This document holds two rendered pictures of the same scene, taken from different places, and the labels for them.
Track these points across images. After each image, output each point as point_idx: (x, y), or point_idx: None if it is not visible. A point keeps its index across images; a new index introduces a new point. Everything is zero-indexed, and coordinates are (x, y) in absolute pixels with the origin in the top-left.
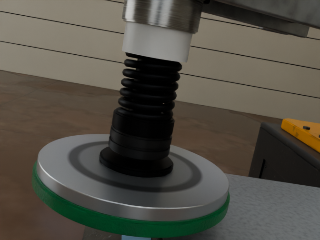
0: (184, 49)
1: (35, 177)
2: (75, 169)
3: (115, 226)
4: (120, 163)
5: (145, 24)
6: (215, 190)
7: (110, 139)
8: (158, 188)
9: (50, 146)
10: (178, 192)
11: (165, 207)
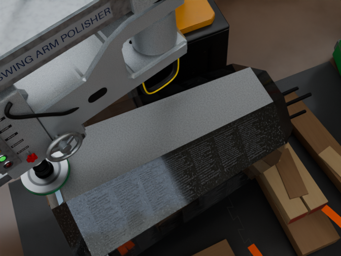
0: None
1: (26, 188)
2: (33, 184)
3: (48, 194)
4: (41, 176)
5: None
6: (64, 171)
7: None
8: (52, 180)
9: (22, 176)
10: (57, 179)
11: (55, 187)
